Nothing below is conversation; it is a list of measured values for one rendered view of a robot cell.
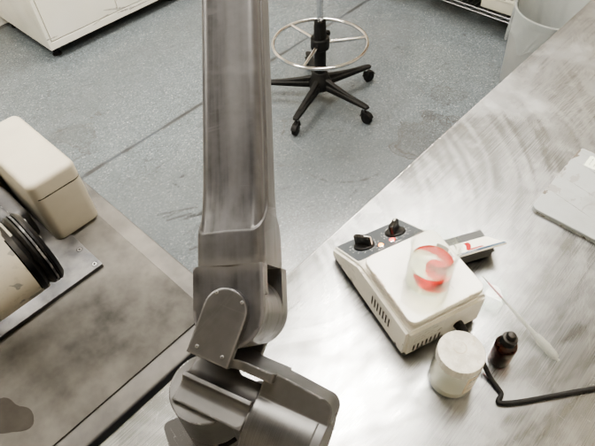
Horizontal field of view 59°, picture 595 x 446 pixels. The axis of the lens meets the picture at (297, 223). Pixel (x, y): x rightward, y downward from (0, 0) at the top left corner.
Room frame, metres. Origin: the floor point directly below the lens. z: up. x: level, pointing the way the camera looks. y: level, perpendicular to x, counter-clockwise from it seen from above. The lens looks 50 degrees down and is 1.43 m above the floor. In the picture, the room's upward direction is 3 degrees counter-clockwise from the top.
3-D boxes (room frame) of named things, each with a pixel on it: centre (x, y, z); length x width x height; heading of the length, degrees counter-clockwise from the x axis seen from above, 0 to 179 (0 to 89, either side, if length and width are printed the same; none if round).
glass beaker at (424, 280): (0.38, -0.17, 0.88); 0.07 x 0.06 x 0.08; 2
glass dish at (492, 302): (0.41, -0.28, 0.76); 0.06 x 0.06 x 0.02
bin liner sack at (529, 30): (1.83, -1.03, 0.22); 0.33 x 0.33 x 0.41
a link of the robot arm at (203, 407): (0.16, 0.07, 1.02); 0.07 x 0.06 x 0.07; 63
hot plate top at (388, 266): (0.40, -0.17, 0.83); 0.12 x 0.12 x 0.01; 24
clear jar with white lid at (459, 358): (0.29, -0.19, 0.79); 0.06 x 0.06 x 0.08
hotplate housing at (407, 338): (0.42, -0.16, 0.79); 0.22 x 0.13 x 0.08; 24
